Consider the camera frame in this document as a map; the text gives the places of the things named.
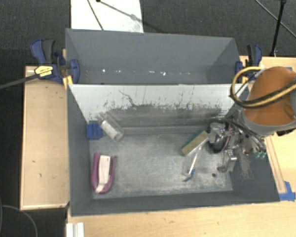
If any blue ribbed block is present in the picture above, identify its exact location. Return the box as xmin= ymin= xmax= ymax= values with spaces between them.
xmin=86 ymin=123 xmax=104 ymax=140

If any clear stick with blue tip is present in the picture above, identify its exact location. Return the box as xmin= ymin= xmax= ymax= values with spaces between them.
xmin=182 ymin=147 xmax=203 ymax=182

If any green and yellow sponge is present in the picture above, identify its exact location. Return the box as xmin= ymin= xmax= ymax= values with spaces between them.
xmin=181 ymin=129 xmax=209 ymax=157

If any clear glass jar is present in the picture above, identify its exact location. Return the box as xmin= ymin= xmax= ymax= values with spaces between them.
xmin=99 ymin=118 xmax=125 ymax=142

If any black cylinder on white bracket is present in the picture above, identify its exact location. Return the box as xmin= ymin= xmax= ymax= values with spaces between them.
xmin=276 ymin=128 xmax=296 ymax=137

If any purple and white stapler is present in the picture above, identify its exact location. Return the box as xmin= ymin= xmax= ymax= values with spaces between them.
xmin=90 ymin=152 xmax=117 ymax=195

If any pale wood board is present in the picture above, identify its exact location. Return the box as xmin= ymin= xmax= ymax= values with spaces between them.
xmin=19 ymin=64 xmax=71 ymax=211

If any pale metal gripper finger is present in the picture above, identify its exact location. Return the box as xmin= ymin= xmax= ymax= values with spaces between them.
xmin=217 ymin=149 xmax=238 ymax=173
xmin=186 ymin=137 xmax=211 ymax=157

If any grey metal bin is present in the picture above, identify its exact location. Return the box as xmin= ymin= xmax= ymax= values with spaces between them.
xmin=64 ymin=28 xmax=281 ymax=217

